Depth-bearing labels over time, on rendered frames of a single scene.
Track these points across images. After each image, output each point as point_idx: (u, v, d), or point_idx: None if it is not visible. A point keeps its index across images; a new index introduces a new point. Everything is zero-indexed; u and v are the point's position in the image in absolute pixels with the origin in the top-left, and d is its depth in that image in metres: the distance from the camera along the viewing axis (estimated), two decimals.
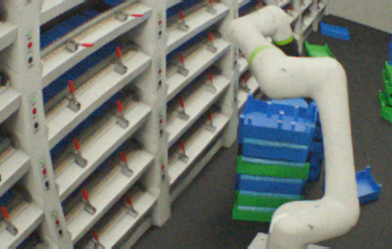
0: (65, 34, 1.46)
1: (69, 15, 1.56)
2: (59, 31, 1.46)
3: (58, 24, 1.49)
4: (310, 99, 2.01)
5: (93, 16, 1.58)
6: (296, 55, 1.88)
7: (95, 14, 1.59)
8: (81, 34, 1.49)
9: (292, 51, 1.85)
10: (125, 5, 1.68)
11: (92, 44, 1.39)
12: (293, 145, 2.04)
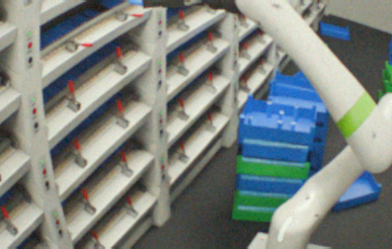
0: (65, 34, 1.46)
1: (69, 15, 1.56)
2: (59, 31, 1.46)
3: (58, 24, 1.49)
4: (147, 5, 1.39)
5: (93, 16, 1.58)
6: (215, 4, 1.28)
7: (95, 14, 1.59)
8: (81, 34, 1.49)
9: (224, 0, 1.25)
10: (125, 5, 1.68)
11: (92, 44, 1.39)
12: (293, 145, 2.04)
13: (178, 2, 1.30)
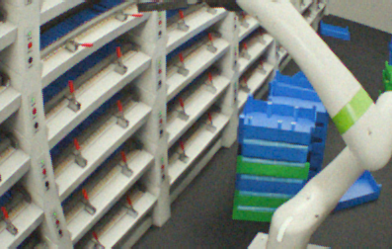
0: (65, 34, 1.46)
1: (69, 15, 1.56)
2: (59, 31, 1.46)
3: (58, 24, 1.49)
4: (142, 9, 1.34)
5: (93, 16, 1.58)
6: (214, 2, 1.28)
7: (95, 14, 1.59)
8: (81, 34, 1.49)
9: None
10: (125, 5, 1.68)
11: (92, 44, 1.39)
12: (293, 145, 2.04)
13: (180, 2, 1.27)
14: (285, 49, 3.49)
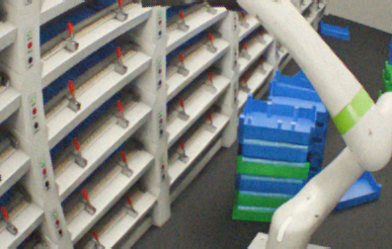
0: (62, 32, 1.46)
1: None
2: (56, 29, 1.46)
3: (55, 23, 1.49)
4: (146, 4, 1.38)
5: (90, 15, 1.59)
6: (215, 1, 1.28)
7: (92, 13, 1.59)
8: (77, 32, 1.49)
9: None
10: (121, 3, 1.68)
11: (69, 22, 1.40)
12: (293, 145, 2.04)
13: (178, 0, 1.30)
14: (285, 49, 3.49)
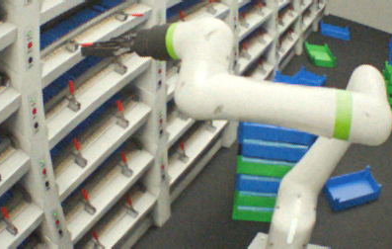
0: (65, 34, 1.46)
1: (69, 15, 1.56)
2: (59, 31, 1.46)
3: (58, 24, 1.49)
4: (85, 52, 1.40)
5: (93, 16, 1.58)
6: (143, 51, 1.29)
7: (95, 14, 1.59)
8: (81, 34, 1.49)
9: (151, 48, 1.26)
10: (125, 5, 1.68)
11: (92, 44, 1.39)
12: (293, 145, 2.04)
13: (109, 51, 1.31)
14: (285, 49, 3.49)
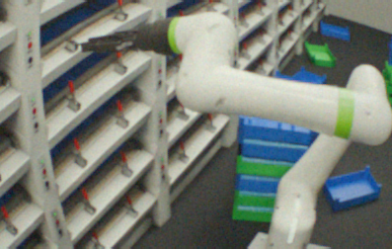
0: (62, 32, 1.46)
1: None
2: (56, 30, 1.46)
3: (55, 23, 1.49)
4: (85, 48, 1.38)
5: (90, 15, 1.59)
6: (145, 46, 1.28)
7: (92, 13, 1.59)
8: (78, 32, 1.49)
9: (153, 42, 1.25)
10: (120, 3, 1.68)
11: None
12: (293, 145, 2.04)
13: (110, 46, 1.30)
14: (285, 49, 3.49)
